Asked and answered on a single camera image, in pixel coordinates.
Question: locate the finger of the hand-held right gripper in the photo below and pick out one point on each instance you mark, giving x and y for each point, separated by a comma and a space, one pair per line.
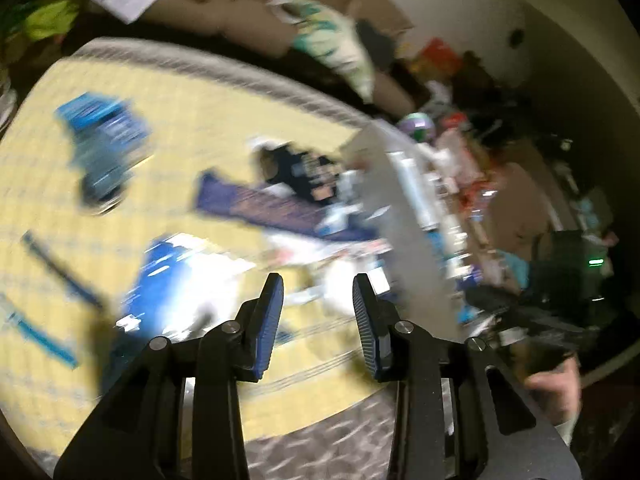
540, 334
500, 300

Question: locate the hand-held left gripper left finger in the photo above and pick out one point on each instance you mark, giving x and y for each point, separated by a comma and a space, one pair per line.
267, 320

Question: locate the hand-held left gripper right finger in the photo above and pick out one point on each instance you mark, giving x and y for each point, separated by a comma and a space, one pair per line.
367, 330

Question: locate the large blue wet wipes packet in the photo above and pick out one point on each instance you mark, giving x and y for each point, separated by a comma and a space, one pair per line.
170, 280

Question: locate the person's right hand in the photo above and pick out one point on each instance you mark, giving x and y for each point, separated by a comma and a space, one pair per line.
552, 390

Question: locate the brown cardboard carton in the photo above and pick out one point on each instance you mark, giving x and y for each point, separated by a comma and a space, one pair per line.
520, 195

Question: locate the long dark blue snack packet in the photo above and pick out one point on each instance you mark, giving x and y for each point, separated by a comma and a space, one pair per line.
250, 205

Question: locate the purple lidded container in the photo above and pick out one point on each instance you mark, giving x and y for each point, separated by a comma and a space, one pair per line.
417, 125

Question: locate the yellow checkered mat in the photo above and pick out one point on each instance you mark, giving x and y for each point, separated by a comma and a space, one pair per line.
200, 125

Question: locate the slim blue stick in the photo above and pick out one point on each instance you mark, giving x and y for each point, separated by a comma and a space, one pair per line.
60, 270
35, 330

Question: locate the floral pillow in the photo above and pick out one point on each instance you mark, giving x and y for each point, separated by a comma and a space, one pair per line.
335, 45

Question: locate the dark cushion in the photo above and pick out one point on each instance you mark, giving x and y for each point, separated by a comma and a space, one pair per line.
375, 42

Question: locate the brown sofa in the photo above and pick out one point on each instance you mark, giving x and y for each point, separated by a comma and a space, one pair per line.
225, 15

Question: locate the white tape roll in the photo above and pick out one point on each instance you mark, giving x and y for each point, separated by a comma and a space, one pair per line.
279, 2

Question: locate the green bag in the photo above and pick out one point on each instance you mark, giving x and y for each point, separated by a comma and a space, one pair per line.
45, 20

